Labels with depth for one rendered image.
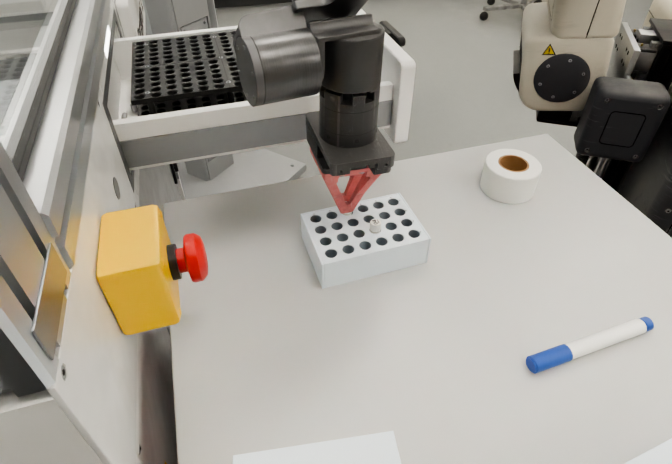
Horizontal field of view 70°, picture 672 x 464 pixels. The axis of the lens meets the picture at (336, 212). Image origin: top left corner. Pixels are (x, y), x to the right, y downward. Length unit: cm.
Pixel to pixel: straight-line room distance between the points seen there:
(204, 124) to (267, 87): 18
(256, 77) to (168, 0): 123
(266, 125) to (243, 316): 22
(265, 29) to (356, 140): 13
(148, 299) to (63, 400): 12
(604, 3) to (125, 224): 90
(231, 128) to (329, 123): 15
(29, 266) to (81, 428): 9
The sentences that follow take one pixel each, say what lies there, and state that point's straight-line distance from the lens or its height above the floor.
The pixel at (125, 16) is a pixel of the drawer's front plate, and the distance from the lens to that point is 84.
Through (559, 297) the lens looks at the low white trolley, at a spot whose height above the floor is 76.
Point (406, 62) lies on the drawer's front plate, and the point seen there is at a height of 93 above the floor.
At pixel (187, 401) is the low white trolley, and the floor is 76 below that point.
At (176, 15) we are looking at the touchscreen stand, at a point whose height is 66.
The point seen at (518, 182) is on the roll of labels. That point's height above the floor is 80.
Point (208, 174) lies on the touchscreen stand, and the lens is 190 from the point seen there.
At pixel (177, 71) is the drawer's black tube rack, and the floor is 90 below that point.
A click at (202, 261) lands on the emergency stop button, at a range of 39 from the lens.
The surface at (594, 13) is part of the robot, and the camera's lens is 107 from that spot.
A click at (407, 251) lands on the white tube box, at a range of 53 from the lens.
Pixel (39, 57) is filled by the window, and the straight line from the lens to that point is 44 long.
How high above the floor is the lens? 116
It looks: 41 degrees down
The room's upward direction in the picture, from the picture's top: straight up
